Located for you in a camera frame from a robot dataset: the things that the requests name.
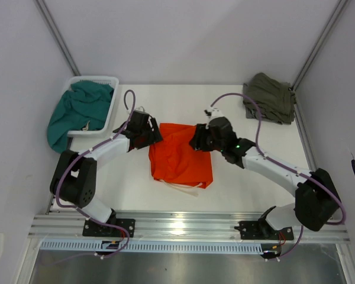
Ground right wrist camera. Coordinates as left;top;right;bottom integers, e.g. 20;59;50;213
204;106;224;121

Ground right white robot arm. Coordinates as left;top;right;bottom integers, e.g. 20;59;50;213
189;117;341;239

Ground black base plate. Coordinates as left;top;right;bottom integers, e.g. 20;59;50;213
234;220;294;241
82;218;136;238

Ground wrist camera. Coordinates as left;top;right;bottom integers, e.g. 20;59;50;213
136;106;146;113
204;106;224;121

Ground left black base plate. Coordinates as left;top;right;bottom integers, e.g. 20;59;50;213
82;218;136;238

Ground left corner aluminium post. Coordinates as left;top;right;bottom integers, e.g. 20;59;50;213
34;0;80;76

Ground grey folded shorts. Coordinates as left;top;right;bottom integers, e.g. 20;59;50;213
245;108;269;121

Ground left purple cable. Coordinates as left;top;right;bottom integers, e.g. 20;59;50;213
55;89;136;261

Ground orange shorts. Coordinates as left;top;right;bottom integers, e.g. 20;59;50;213
149;123;213;189

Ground white slotted cable duct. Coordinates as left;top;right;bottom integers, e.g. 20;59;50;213
40;238;263;255

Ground corner aluminium post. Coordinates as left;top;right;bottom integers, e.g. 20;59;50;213
34;0;80;76
291;0;350;92

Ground white plastic basket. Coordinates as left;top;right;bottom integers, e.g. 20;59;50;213
64;76;119;138

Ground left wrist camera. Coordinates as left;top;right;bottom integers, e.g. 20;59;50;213
136;106;146;113

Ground teal shorts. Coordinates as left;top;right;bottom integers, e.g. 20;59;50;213
47;80;114;153

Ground olive green folded shorts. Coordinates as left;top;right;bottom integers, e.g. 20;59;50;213
243;73;296;125

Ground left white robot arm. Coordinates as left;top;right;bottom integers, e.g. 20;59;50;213
50;110;163;237

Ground aluminium mounting rail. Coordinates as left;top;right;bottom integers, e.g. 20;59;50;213
28;210;351;244

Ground right corner aluminium post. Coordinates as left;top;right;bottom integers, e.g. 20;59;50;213
291;0;350;92

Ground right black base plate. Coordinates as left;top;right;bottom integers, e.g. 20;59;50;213
234;220;294;241

